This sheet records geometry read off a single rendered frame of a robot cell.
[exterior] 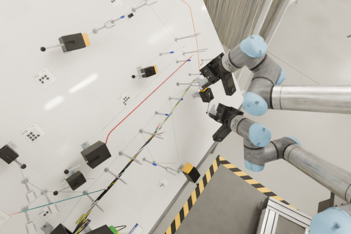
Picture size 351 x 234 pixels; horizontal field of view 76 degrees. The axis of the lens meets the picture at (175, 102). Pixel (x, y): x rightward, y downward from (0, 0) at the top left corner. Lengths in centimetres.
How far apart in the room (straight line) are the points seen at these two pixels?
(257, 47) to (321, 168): 42
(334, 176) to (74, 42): 82
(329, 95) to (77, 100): 73
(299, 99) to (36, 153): 77
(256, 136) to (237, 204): 132
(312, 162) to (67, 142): 78
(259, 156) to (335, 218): 36
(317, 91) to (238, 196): 154
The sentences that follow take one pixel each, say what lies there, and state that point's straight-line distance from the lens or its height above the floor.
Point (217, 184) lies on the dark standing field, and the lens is 208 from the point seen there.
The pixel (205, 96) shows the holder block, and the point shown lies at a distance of 102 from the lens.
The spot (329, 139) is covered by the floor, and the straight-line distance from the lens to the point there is 270.
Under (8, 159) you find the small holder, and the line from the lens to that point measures 72.
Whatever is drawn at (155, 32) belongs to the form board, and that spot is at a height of 138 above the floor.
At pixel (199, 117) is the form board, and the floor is 102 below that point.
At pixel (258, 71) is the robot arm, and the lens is 79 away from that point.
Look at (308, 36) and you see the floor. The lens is 372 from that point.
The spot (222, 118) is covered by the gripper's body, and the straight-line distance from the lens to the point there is 98.
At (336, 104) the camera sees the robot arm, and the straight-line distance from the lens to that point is 68.
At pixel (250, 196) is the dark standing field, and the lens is 213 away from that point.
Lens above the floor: 197
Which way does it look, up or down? 56 degrees down
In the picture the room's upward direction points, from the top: 4 degrees clockwise
